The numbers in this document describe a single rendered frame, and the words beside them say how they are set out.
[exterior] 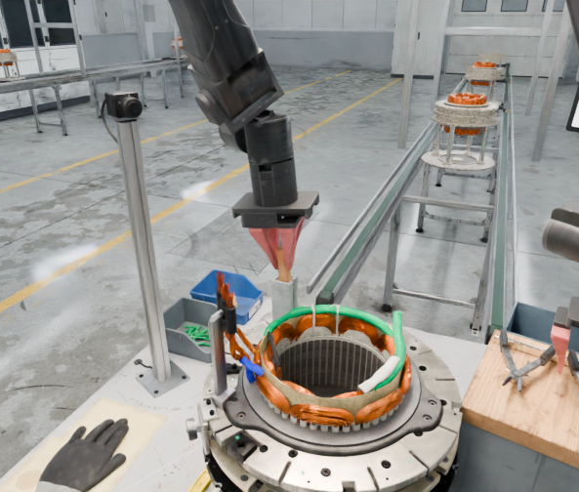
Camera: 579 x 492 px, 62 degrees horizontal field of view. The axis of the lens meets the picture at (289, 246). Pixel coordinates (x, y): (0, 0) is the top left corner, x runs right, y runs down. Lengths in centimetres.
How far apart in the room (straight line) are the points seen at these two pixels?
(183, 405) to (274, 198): 60
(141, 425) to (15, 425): 137
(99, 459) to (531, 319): 80
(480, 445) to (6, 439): 194
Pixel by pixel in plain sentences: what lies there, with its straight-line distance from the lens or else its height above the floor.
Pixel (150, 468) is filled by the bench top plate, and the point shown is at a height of 78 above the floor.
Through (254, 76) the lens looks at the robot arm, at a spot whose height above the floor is 145.
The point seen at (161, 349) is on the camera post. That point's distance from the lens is 109.
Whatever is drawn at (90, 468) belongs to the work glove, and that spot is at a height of 80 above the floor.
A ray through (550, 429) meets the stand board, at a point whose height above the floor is 106.
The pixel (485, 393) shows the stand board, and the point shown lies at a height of 106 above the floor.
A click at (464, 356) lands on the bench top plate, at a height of 78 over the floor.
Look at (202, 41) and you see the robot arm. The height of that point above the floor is 149.
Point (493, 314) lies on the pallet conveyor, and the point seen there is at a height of 76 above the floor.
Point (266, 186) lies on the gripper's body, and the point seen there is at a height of 132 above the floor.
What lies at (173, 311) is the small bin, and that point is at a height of 84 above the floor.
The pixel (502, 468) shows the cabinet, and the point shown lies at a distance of 73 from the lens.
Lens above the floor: 151
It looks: 26 degrees down
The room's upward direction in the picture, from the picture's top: straight up
